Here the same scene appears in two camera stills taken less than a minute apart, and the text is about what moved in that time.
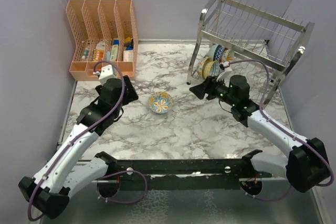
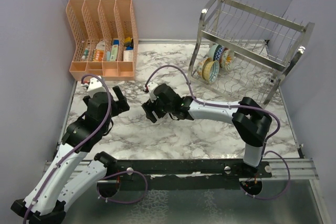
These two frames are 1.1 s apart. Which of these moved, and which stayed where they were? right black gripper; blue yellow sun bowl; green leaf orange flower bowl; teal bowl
Moved: right black gripper
Stayed: green leaf orange flower bowl; teal bowl; blue yellow sun bowl
